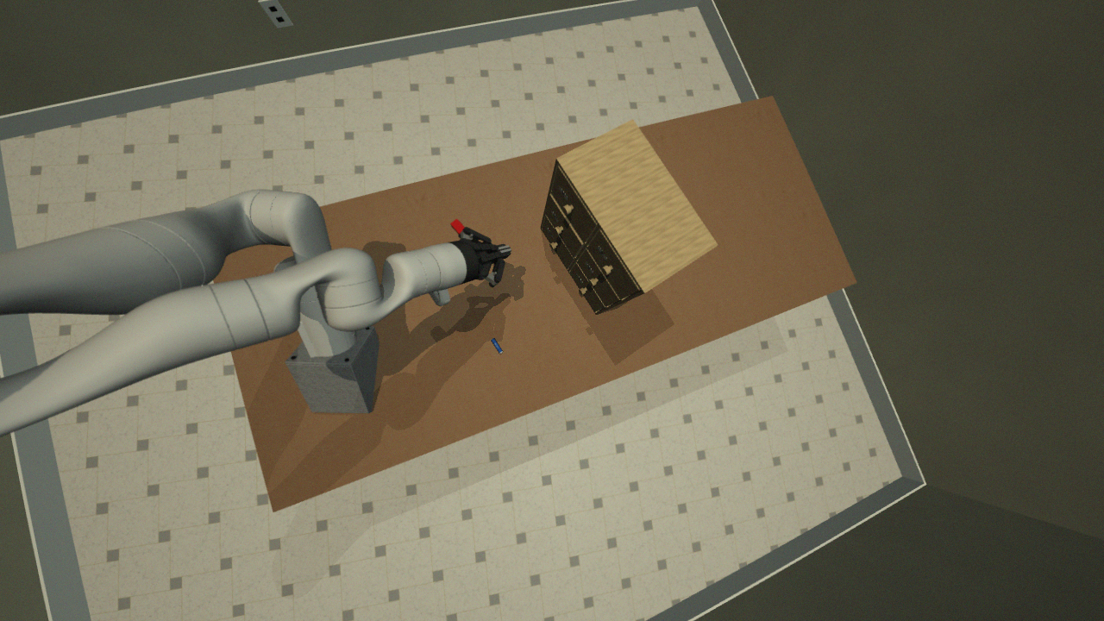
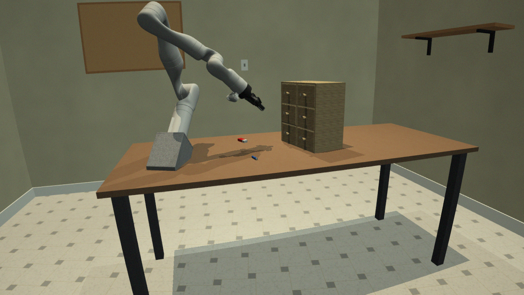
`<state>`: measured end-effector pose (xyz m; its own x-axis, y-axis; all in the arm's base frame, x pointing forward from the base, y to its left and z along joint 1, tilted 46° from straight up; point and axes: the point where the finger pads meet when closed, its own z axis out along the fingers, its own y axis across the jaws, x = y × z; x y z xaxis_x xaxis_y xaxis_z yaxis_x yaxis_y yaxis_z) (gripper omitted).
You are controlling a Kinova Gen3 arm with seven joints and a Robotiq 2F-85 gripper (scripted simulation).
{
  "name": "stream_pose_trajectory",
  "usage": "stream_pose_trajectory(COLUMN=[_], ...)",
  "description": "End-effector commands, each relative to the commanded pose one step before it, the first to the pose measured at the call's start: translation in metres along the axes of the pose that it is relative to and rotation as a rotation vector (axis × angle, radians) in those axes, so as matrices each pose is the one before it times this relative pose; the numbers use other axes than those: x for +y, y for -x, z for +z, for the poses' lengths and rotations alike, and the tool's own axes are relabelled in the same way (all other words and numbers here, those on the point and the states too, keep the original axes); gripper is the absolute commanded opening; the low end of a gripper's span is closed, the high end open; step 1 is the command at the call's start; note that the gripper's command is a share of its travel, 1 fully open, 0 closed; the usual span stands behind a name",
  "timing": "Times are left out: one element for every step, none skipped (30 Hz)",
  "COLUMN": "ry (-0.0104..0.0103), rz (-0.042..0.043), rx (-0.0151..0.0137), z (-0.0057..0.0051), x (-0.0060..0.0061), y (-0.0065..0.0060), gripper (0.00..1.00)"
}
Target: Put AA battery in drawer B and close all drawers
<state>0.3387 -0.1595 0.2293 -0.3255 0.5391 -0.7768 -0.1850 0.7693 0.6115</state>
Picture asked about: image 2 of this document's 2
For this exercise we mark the small wooden chest of drawers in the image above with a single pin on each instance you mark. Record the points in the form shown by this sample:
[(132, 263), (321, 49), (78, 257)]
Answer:
[(329, 114)]

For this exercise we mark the brown wooden drawer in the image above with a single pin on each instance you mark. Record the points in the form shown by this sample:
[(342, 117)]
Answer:
[(306, 117), (289, 93), (289, 113), (306, 95), (289, 133), (305, 138)]

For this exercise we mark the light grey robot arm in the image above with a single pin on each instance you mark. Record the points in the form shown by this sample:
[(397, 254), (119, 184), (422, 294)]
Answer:
[(153, 19)]

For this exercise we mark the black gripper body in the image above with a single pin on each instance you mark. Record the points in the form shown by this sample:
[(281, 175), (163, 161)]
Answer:
[(246, 93)]

